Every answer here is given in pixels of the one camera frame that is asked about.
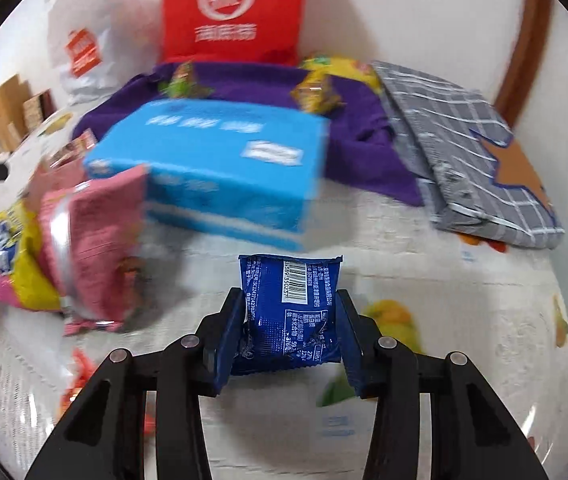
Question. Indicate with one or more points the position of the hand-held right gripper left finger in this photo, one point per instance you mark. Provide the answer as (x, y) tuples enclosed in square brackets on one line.
[(226, 340)]

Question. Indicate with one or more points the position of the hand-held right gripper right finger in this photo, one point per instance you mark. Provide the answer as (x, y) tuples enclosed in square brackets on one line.
[(351, 350)]

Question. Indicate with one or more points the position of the dark blue snack packet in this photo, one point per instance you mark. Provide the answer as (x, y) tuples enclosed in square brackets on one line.
[(289, 320)]

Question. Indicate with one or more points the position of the yellow and pink snack bag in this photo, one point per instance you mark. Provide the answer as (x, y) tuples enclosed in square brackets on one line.
[(3, 265)]

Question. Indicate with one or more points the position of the pink snack packet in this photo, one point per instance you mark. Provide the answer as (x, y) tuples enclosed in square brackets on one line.
[(98, 240)]

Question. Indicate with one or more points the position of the small red snack packet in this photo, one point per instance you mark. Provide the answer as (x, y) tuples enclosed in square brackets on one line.
[(76, 146)]

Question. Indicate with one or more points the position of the white plastic bag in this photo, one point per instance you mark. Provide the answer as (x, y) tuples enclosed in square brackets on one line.
[(83, 60)]

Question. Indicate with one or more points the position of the light blue cardboard box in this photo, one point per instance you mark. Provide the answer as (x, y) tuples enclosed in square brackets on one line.
[(203, 160)]

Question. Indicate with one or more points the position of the purple cloth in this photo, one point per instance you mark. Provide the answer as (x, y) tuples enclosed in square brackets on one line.
[(354, 150)]

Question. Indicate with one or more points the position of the small green snack packet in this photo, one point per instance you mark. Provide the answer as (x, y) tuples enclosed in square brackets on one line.
[(183, 82)]

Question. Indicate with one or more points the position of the grey checked cloth with star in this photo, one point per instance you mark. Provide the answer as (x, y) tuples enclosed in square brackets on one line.
[(464, 150)]

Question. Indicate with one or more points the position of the small yellow brown snack packet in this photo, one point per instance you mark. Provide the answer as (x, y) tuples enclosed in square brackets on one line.
[(316, 91)]

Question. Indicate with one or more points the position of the yellow chips bag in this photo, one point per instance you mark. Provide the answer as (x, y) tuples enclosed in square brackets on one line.
[(349, 70)]

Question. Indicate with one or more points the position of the red paper bag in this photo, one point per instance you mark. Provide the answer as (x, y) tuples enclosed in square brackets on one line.
[(234, 15)]

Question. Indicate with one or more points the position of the brown wooden door frame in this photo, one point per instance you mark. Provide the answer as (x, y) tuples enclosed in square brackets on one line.
[(529, 50)]

